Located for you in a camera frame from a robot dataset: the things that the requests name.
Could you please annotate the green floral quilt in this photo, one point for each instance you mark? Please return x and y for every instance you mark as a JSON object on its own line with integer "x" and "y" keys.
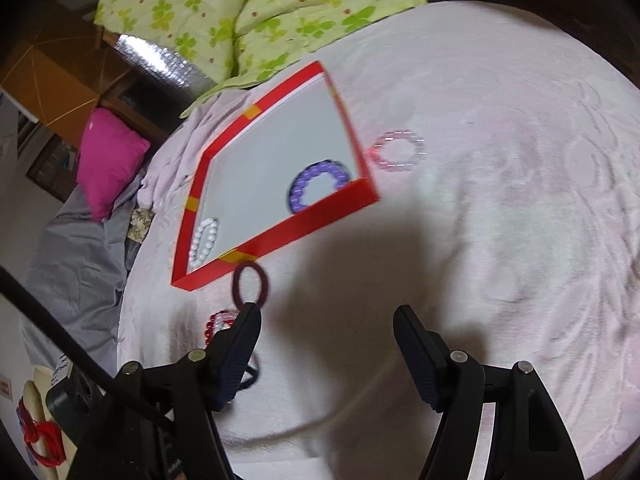
{"x": 200, "y": 10}

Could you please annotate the orange wooden cabinet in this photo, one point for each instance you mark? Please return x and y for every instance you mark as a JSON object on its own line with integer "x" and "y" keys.
{"x": 45, "y": 70}

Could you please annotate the cream plush toy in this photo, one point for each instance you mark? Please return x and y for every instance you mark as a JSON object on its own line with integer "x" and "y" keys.
{"x": 40, "y": 390}

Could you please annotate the silver foil mat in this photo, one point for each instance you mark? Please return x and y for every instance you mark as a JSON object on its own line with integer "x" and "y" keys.
{"x": 165, "y": 67}

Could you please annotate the dark wicker drawer unit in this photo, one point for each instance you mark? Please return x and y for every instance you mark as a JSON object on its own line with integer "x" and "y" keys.
{"x": 50, "y": 170}

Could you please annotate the magenta pillow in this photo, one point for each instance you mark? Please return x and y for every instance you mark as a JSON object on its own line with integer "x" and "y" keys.
{"x": 107, "y": 160}

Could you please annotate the red yarn bundle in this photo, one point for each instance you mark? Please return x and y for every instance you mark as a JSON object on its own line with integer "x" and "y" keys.
{"x": 42, "y": 435}

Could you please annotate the dark box device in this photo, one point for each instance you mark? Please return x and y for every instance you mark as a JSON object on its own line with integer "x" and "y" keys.
{"x": 70, "y": 400}

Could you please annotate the small floral cloth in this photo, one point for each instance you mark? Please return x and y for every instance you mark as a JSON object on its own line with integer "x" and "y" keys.
{"x": 139, "y": 225}

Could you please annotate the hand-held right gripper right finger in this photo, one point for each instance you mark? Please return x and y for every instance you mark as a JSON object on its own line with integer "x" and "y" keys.
{"x": 422, "y": 360}

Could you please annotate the grey bed sheet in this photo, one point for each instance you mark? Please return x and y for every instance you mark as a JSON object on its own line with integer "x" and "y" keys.
{"x": 75, "y": 270}

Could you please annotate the pale pink blanket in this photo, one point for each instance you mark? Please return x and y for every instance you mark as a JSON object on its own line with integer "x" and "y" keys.
{"x": 500, "y": 210}

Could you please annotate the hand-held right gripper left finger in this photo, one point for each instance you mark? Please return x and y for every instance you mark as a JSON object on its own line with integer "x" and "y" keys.
{"x": 235, "y": 360}

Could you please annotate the red shallow box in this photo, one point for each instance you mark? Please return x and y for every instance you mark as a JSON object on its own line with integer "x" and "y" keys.
{"x": 300, "y": 232}

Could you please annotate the wooden bed frame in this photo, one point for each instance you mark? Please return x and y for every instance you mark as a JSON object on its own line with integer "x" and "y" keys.
{"x": 145, "y": 125}

